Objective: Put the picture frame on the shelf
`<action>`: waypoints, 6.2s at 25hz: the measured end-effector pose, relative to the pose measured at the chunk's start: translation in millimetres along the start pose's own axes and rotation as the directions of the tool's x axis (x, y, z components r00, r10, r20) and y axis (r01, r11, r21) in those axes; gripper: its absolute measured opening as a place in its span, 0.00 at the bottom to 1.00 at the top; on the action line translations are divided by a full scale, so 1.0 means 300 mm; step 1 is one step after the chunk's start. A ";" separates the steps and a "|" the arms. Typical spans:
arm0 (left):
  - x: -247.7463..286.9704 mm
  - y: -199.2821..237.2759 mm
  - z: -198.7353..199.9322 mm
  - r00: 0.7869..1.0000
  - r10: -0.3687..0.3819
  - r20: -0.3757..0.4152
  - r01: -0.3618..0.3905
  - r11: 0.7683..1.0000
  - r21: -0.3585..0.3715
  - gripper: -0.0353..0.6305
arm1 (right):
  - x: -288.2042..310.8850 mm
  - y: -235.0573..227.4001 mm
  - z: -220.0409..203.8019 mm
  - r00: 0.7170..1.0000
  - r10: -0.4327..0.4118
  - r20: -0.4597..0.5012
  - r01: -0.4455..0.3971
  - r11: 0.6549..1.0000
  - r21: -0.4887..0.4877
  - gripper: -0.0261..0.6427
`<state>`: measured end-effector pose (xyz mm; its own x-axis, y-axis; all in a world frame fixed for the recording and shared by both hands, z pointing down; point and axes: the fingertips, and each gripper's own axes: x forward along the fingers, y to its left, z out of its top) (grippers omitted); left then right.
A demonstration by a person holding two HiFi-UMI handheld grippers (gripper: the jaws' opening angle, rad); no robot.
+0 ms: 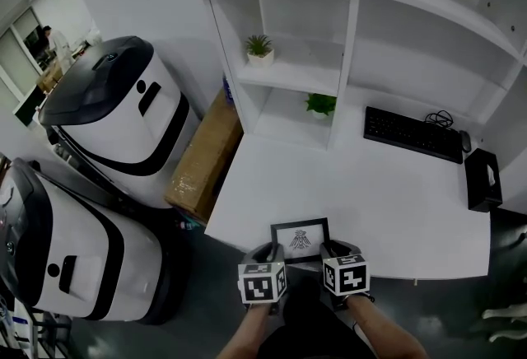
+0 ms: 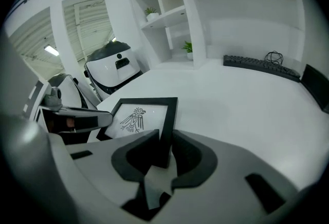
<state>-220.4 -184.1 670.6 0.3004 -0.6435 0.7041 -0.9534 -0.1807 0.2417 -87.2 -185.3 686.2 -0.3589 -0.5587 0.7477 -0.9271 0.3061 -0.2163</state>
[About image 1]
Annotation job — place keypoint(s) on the black keyboard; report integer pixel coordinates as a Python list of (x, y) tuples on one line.
[(411, 135)]

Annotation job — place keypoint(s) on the black computer mouse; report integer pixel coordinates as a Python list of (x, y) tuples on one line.
[(465, 141)]

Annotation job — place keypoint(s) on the person's black clothing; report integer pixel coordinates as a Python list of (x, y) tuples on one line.
[(309, 324)]

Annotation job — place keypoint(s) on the white shelving unit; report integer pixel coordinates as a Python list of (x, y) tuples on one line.
[(348, 40)]

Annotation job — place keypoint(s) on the pale chair base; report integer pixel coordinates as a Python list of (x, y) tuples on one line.
[(506, 322)]

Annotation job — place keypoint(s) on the small plastic bottle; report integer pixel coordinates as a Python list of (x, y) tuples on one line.
[(189, 225)]

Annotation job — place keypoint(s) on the white desk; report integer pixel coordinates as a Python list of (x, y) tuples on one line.
[(350, 188)]

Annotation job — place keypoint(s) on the white robot with black lid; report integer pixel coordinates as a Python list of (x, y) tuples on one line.
[(82, 250), (123, 118)]

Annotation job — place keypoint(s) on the spiky plant in white pot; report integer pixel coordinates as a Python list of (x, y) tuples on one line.
[(260, 52)]

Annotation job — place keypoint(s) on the black framed picture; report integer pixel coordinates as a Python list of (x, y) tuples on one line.
[(300, 240)]

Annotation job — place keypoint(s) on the long brown cardboard box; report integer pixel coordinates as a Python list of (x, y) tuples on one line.
[(206, 159)]

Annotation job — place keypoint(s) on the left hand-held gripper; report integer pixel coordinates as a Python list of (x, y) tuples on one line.
[(261, 283)]

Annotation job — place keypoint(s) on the black tissue box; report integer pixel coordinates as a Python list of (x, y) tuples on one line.
[(481, 184)]

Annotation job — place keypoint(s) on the leafy plant in white pot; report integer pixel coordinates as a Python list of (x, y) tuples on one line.
[(321, 104)]

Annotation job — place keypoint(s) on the person's right forearm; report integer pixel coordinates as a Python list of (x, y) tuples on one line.
[(387, 332)]

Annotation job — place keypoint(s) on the person's left forearm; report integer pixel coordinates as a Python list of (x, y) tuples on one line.
[(243, 337)]

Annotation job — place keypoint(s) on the brown cardboard carton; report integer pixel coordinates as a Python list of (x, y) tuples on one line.
[(49, 79)]

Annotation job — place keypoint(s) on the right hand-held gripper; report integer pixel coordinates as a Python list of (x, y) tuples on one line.
[(346, 275)]

